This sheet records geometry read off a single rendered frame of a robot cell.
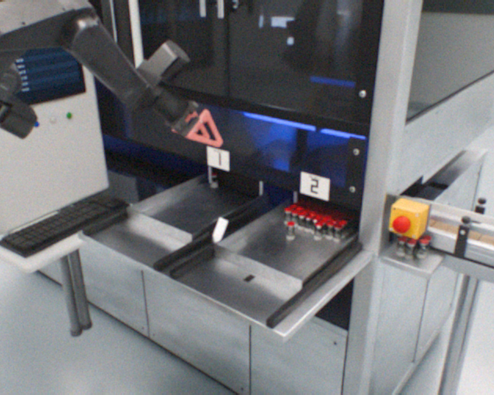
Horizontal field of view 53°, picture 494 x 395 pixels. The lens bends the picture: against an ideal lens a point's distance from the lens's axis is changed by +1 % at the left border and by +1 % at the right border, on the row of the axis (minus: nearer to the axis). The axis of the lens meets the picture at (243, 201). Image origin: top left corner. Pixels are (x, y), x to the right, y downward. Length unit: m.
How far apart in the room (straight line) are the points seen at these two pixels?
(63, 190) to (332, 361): 1.03
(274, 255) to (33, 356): 1.47
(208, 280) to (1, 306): 1.79
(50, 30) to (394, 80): 0.78
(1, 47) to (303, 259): 0.91
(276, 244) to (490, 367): 1.38
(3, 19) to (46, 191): 1.23
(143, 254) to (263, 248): 0.31
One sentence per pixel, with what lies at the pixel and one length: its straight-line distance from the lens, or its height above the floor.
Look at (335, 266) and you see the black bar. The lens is 1.22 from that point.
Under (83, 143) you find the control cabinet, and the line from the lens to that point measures 1.79.
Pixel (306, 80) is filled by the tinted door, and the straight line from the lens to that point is 1.28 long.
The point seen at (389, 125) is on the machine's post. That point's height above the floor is 1.22.
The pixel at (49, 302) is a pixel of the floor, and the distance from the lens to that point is 2.77.
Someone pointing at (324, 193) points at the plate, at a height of 1.01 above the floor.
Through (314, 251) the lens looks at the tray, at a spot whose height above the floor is 0.88.
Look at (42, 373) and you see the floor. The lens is 2.38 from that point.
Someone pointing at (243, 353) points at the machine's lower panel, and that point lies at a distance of 1.85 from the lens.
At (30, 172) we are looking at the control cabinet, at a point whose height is 0.97.
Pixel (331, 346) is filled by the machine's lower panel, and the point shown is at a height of 0.52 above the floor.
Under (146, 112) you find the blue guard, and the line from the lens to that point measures 1.70.
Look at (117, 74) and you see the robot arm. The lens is 0.82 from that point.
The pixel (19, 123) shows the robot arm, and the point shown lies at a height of 1.25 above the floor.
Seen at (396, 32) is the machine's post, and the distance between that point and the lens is 1.15.
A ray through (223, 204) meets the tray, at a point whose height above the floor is 0.88.
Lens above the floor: 1.55
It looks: 26 degrees down
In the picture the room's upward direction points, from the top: straight up
